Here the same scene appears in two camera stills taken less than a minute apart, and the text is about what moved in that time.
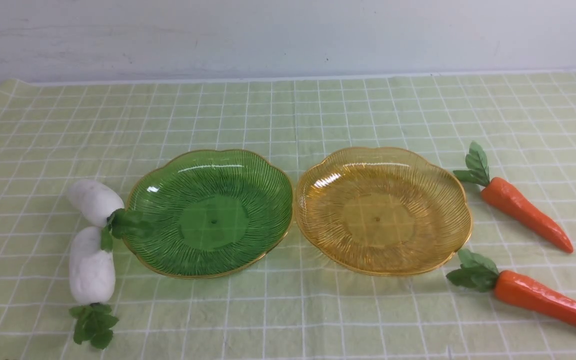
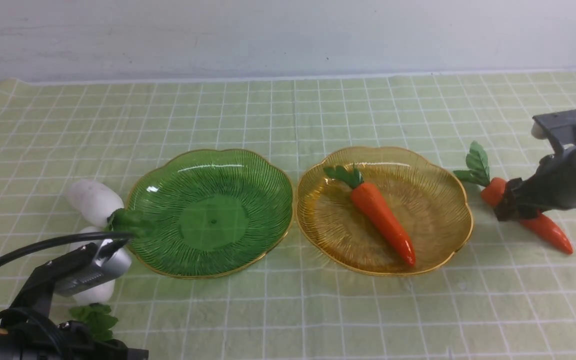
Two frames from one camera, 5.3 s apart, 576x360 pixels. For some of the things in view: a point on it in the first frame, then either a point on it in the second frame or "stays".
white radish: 99,205 stays
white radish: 93,280 stays
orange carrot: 478,273 → 363,192
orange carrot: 500,195 stays
